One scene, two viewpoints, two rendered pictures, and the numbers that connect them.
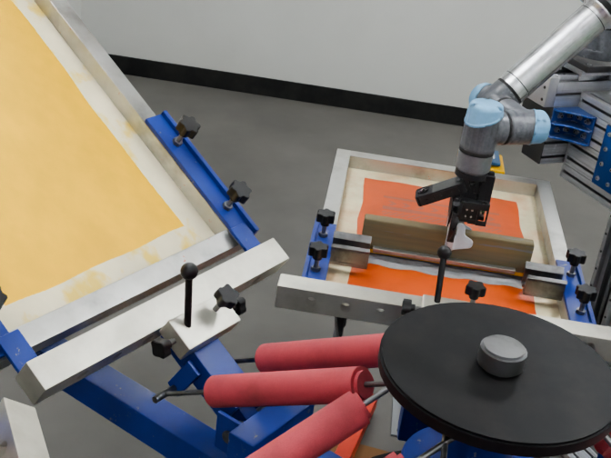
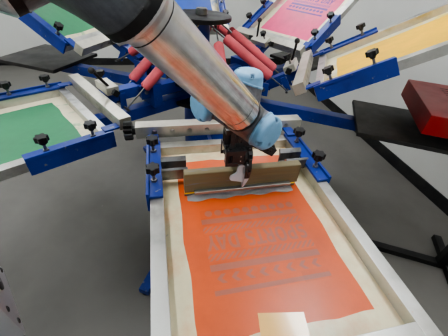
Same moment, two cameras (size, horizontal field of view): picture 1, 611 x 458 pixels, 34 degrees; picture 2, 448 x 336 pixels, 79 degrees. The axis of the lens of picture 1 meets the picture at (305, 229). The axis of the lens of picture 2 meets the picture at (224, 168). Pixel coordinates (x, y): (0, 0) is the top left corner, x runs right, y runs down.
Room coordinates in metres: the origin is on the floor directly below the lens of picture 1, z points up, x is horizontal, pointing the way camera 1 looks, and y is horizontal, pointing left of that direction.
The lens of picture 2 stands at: (2.61, -0.59, 1.57)
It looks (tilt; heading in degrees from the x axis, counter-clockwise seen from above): 38 degrees down; 162
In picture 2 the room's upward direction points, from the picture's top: 5 degrees clockwise
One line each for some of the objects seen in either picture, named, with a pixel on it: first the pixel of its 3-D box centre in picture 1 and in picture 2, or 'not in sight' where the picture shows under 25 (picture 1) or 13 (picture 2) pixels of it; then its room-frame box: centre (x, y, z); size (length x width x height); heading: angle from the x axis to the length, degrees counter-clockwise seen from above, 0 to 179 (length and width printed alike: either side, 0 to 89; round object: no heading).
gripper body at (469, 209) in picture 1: (469, 194); (238, 143); (1.99, -0.35, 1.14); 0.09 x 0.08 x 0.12; 87
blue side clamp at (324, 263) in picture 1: (317, 263); (303, 159); (1.89, -0.04, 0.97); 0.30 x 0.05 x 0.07; 177
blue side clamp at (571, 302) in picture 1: (572, 303); (154, 171); (1.86, -0.59, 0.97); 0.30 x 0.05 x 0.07; 177
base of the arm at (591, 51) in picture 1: (598, 36); not in sight; (2.86, -0.77, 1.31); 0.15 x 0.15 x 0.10
